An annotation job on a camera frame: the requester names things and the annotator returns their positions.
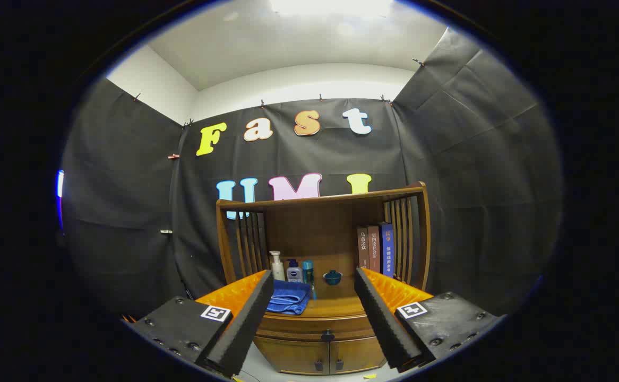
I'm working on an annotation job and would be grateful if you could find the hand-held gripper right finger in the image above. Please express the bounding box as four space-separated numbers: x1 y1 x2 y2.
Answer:
354 267 504 372

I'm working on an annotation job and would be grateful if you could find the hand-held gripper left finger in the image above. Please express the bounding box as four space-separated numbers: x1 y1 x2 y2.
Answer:
123 270 276 378

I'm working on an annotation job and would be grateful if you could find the wooden drawer with black knob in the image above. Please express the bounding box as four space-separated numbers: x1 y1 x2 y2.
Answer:
255 314 378 343

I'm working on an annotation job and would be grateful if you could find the wooden cabinet door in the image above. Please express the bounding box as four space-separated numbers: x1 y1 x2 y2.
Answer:
329 336 388 373
254 337 331 375

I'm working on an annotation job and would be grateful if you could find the wooden countertop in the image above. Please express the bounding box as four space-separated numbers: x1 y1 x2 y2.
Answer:
263 254 395 320

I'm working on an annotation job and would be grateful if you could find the brown wooden cabinet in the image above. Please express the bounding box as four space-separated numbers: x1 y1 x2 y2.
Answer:
216 182 431 376

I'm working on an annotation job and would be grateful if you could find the folded blue towel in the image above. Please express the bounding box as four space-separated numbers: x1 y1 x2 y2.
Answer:
266 280 312 316

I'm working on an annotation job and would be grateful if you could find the white pump bottle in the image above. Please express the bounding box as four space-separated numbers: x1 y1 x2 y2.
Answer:
269 250 286 282

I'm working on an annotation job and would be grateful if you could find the blue book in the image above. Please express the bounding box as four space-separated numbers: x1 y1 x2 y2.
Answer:
379 222 395 279

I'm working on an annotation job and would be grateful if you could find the reddish brown book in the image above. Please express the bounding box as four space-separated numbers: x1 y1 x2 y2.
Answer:
368 225 382 274

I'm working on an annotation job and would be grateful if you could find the dark brown book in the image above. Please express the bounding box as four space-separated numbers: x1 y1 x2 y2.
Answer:
357 227 370 269

